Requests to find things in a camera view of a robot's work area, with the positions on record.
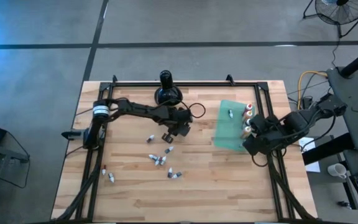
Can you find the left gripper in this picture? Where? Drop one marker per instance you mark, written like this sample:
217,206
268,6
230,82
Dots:
180,116

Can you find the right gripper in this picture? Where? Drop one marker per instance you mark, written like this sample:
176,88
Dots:
266,137

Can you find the small food coloring bottle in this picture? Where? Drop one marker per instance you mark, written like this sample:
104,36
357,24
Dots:
230,114
177,175
163,160
104,170
153,156
170,173
157,161
111,178
169,150
150,138

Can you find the large green Chefmaster bottle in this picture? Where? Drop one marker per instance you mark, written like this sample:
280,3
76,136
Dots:
247,121

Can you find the large orange-red coloring bottle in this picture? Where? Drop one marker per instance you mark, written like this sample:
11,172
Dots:
249,106

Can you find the green plastic sheet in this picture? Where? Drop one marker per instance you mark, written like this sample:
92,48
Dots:
228,130

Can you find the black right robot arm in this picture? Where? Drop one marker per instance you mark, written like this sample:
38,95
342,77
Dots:
300,119

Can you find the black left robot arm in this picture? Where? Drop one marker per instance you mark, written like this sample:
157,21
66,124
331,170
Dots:
141,110

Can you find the black vase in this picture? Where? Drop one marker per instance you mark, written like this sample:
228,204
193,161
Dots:
166,93

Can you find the black power strip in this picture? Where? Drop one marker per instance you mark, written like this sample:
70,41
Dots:
306,101

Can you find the white paper sheet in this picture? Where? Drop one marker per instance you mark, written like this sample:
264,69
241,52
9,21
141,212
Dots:
312,165

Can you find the white mug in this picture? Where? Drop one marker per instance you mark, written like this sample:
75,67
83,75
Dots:
337,170

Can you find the small black floor object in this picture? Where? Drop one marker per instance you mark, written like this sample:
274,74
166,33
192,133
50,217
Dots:
344,204

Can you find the black floor fan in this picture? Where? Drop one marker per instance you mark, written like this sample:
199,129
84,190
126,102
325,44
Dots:
340,12

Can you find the black equipment stand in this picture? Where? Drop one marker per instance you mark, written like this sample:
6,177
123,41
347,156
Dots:
11,155

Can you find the black aluminium table frame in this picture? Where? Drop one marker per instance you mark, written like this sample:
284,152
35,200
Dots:
197,84

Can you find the black side camera bracket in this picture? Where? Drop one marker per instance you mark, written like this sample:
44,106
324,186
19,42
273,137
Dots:
71,134

